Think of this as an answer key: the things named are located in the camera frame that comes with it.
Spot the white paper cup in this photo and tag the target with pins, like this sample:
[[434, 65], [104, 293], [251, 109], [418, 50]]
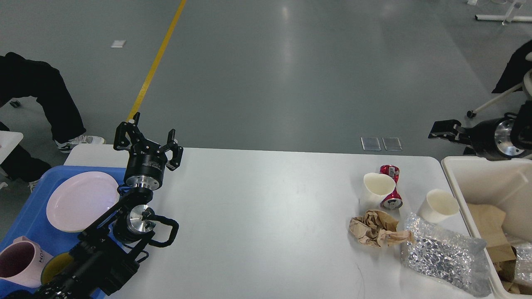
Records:
[[438, 206], [375, 188]]

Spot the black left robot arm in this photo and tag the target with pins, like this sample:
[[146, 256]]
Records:
[[107, 254]]

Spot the white side table corner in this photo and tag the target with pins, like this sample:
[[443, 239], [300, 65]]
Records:
[[8, 141]]

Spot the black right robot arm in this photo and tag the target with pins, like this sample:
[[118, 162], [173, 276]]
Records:
[[521, 134]]

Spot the red snack wrapper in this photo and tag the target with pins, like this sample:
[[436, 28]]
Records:
[[392, 201]]

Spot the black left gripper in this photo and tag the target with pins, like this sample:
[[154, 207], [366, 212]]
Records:
[[145, 170]]

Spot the beige plastic bin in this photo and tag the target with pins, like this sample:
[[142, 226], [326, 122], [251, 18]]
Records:
[[504, 184]]

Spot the pink plastic plate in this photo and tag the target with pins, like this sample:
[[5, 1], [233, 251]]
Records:
[[80, 200]]

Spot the dark green mug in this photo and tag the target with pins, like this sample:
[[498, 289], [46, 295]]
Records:
[[55, 266]]

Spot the crumpled brown paper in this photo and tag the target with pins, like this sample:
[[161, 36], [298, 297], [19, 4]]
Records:
[[376, 228]]

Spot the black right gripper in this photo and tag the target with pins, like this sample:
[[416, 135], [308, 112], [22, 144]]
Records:
[[490, 139]]

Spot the white chair frame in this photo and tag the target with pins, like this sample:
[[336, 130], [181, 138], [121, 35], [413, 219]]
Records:
[[509, 17]]

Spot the brown paper bag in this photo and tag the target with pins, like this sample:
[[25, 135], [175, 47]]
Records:
[[489, 220]]

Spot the pink mug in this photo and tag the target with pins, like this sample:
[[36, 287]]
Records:
[[23, 261]]

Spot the crumpled silver foil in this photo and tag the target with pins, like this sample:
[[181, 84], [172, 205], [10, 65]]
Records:
[[447, 255]]

